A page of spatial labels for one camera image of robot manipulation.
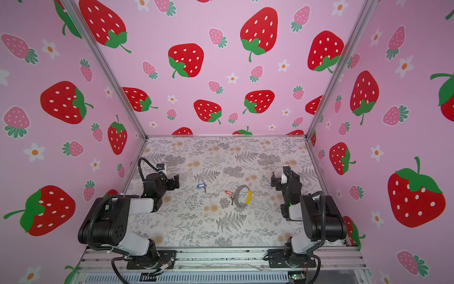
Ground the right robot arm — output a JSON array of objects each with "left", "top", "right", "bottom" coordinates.
[{"left": 264, "top": 166, "right": 347, "bottom": 268}]

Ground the corner aluminium post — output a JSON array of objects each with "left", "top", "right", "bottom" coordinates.
[
  {"left": 306, "top": 0, "right": 378, "bottom": 141},
  {"left": 62, "top": 0, "right": 148, "bottom": 141}
]

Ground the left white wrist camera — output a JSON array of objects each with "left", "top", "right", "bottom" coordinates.
[{"left": 156, "top": 163, "right": 166, "bottom": 172}]

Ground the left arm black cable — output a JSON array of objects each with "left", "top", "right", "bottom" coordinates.
[{"left": 137, "top": 157, "right": 167, "bottom": 183}]

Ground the key with blue tag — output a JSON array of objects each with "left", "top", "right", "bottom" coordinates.
[{"left": 197, "top": 183, "right": 207, "bottom": 193}]

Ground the grey strap keyring yellow clasp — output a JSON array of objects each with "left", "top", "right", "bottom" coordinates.
[{"left": 232, "top": 185, "right": 252, "bottom": 208}]

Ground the right corner aluminium post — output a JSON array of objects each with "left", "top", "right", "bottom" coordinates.
[{"left": 306, "top": 0, "right": 378, "bottom": 141}]

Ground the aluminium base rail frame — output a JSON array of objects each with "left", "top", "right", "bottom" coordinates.
[{"left": 69, "top": 245, "right": 373, "bottom": 284}]

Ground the key with red tag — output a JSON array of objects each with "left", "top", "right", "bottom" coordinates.
[{"left": 225, "top": 191, "right": 235, "bottom": 205}]

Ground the left corner aluminium post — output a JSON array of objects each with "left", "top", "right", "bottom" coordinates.
[{"left": 62, "top": 0, "right": 148, "bottom": 141}]

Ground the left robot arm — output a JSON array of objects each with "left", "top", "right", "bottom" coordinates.
[{"left": 78, "top": 173, "right": 179, "bottom": 272}]

